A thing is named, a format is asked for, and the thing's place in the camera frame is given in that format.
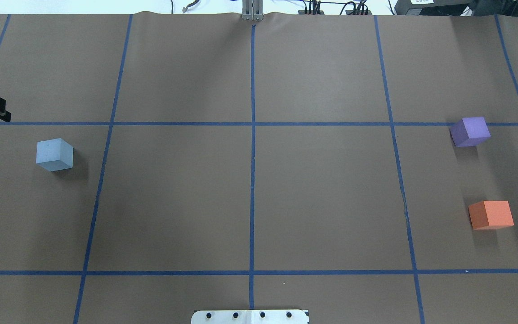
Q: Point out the purple foam block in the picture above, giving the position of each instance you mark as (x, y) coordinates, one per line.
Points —
(470, 131)

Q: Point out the light blue foam block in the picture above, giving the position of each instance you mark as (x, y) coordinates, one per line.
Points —
(54, 155)

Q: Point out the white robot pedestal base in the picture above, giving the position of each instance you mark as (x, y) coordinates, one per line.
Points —
(275, 316)

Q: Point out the orange foam block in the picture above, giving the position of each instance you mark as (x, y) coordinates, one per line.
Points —
(490, 215)

